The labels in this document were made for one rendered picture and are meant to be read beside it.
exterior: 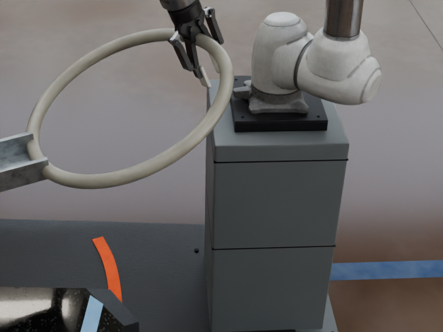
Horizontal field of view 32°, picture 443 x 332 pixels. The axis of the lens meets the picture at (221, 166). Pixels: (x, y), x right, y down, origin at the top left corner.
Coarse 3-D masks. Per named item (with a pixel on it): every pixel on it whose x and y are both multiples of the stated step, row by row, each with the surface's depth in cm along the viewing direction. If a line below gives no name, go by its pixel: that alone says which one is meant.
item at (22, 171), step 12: (0, 144) 166; (12, 144) 167; (24, 144) 169; (0, 156) 168; (12, 156) 169; (24, 156) 169; (0, 168) 165; (12, 168) 158; (24, 168) 159; (36, 168) 160; (0, 180) 158; (12, 180) 159; (24, 180) 161; (36, 180) 162
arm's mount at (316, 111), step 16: (240, 80) 247; (304, 96) 240; (240, 112) 231; (320, 112) 232; (240, 128) 228; (256, 128) 228; (272, 128) 229; (288, 128) 229; (304, 128) 230; (320, 128) 230
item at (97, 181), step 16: (144, 32) 184; (160, 32) 182; (112, 48) 185; (208, 48) 172; (80, 64) 184; (224, 64) 166; (64, 80) 182; (224, 80) 162; (48, 96) 179; (224, 96) 159; (32, 112) 176; (208, 112) 156; (32, 128) 172; (208, 128) 155; (32, 144) 168; (176, 144) 153; (192, 144) 153; (32, 160) 165; (160, 160) 152; (176, 160) 153; (48, 176) 160; (64, 176) 157; (80, 176) 155; (96, 176) 154; (112, 176) 153; (128, 176) 152; (144, 176) 152
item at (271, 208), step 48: (240, 144) 224; (288, 144) 225; (336, 144) 226; (240, 192) 233; (288, 192) 235; (336, 192) 236; (240, 240) 245; (288, 240) 246; (240, 288) 257; (288, 288) 258
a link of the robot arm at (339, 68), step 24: (336, 0) 202; (360, 0) 202; (336, 24) 206; (360, 24) 208; (312, 48) 213; (336, 48) 207; (360, 48) 208; (312, 72) 215; (336, 72) 210; (360, 72) 209; (336, 96) 214; (360, 96) 212
